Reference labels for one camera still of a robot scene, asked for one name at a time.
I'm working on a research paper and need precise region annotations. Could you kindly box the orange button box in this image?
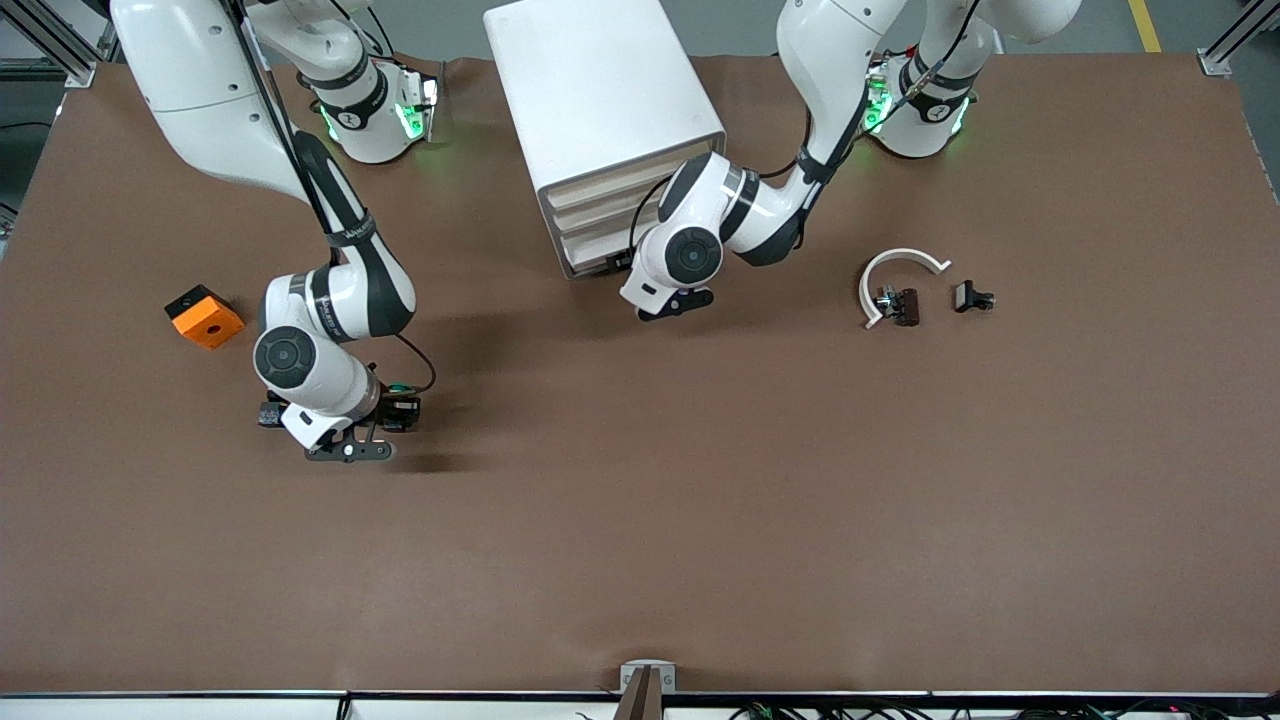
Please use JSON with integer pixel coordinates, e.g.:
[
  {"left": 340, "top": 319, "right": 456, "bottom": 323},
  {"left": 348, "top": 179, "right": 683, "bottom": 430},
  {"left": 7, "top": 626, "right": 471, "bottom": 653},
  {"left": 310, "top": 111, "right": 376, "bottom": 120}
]
[{"left": 164, "top": 284, "right": 246, "bottom": 351}]

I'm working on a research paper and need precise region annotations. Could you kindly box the brown table mat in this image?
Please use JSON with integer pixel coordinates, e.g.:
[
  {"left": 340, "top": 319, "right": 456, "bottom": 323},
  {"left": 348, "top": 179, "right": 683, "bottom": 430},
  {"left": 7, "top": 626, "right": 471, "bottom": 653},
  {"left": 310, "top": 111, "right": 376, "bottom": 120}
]
[{"left": 0, "top": 52, "right": 1280, "bottom": 698}]

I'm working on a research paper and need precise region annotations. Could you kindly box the white curved plastic piece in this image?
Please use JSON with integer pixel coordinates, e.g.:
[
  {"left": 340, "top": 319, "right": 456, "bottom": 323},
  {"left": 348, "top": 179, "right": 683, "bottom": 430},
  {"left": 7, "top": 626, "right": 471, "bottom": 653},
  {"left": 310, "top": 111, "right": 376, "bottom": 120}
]
[{"left": 858, "top": 248, "right": 953, "bottom": 331}]

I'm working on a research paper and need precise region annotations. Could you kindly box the dark block with metal clip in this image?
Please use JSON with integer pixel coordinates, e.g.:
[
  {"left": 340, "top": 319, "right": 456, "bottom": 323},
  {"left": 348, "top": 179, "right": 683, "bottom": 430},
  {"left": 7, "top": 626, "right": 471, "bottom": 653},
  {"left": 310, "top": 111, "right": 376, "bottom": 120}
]
[{"left": 875, "top": 286, "right": 921, "bottom": 327}]

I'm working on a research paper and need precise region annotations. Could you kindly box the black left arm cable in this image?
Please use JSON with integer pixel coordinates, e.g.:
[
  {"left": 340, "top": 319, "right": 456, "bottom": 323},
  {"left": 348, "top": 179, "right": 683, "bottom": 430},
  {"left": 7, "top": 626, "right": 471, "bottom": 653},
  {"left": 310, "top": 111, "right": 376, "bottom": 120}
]
[{"left": 628, "top": 175, "right": 673, "bottom": 257}]

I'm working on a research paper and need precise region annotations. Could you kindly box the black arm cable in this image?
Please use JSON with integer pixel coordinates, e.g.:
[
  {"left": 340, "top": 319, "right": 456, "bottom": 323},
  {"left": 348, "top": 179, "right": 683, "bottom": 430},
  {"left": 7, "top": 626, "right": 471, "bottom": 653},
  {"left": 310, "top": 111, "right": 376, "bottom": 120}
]
[
  {"left": 628, "top": 175, "right": 673, "bottom": 257},
  {"left": 393, "top": 333, "right": 439, "bottom": 397}
]

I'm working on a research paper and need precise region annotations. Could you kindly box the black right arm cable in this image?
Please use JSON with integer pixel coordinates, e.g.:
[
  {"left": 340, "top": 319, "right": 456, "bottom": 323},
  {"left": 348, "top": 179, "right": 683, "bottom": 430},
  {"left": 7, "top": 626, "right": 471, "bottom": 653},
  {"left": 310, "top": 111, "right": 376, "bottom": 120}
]
[{"left": 393, "top": 333, "right": 439, "bottom": 397}]

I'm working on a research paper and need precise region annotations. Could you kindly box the grey metal bracket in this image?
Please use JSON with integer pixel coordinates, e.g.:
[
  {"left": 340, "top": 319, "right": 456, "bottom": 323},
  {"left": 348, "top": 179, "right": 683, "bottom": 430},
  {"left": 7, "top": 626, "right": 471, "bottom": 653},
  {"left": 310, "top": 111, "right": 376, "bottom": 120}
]
[{"left": 620, "top": 660, "right": 677, "bottom": 694}]

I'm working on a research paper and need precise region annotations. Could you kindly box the white table edge rail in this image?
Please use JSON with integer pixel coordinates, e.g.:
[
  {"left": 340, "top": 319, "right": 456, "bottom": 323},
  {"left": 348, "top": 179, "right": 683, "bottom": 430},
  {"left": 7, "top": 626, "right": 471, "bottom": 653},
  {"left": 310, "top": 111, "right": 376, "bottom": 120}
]
[{"left": 0, "top": 690, "right": 1280, "bottom": 720}]

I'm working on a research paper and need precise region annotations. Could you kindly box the aluminium frame profile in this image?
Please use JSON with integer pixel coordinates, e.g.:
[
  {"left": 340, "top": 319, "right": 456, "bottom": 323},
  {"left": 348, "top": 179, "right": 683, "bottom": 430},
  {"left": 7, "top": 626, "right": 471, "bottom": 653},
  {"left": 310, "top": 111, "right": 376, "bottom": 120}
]
[
  {"left": 1196, "top": 0, "right": 1280, "bottom": 79},
  {"left": 0, "top": 0, "right": 136, "bottom": 89}
]

